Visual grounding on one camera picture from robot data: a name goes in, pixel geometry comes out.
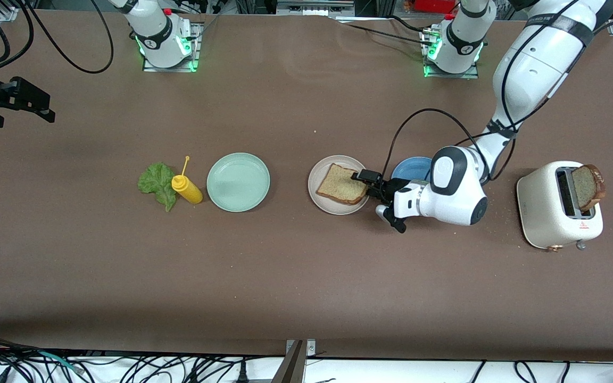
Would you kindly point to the mint green plate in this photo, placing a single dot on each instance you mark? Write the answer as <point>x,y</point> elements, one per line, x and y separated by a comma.
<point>238,183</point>

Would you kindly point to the grey metal table bracket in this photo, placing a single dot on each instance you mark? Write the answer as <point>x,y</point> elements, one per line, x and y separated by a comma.
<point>293,367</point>

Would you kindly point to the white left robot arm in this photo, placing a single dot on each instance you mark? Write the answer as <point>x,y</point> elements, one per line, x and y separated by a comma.
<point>455,207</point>

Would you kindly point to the beige plate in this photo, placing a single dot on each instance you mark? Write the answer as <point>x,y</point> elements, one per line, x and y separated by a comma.
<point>338,210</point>

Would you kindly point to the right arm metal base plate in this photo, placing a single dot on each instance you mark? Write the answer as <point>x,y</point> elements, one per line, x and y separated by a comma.
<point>198,53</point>

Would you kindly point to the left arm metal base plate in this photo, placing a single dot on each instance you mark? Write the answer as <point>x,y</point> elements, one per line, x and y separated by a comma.
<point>471,73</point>

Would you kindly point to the white two-slot toaster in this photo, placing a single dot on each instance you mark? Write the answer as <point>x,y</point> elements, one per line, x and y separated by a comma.
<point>540,213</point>

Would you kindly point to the yellow mustard squeeze bottle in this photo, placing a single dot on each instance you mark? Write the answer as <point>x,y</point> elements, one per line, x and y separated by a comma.
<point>192,192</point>

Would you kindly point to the blue plate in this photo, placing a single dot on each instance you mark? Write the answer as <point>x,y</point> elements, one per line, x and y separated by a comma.
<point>413,169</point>

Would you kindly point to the green lettuce leaf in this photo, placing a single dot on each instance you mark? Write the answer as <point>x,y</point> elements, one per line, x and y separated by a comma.
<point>155,181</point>

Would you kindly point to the black floor plug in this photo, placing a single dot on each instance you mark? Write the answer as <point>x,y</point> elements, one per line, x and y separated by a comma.
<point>242,372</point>

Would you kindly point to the grey metal box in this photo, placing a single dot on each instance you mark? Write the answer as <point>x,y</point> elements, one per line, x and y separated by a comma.
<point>312,8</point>

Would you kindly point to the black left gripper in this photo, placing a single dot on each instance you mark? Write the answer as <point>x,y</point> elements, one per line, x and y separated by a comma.
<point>390,188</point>

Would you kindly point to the brown bread slice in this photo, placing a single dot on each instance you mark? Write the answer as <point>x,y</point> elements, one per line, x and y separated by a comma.
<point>338,186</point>
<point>584,189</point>

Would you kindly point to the red box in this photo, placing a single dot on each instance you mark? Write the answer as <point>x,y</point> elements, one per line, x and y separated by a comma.
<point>434,5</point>

